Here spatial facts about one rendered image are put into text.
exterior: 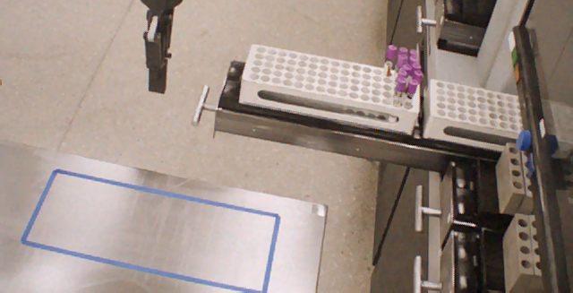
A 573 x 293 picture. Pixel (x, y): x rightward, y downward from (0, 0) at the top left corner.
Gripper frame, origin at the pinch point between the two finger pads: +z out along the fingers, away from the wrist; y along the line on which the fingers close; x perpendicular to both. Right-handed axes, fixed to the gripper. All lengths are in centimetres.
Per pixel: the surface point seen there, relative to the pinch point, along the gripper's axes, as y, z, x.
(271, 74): -2.3, -6.8, -19.8
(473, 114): -1, -6, -55
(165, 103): 79, 80, 16
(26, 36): 100, 80, 73
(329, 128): -5.9, -0.7, -31.0
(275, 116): -5.7, -1.0, -21.7
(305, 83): -3.0, -6.8, -25.6
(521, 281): -36, -7, -60
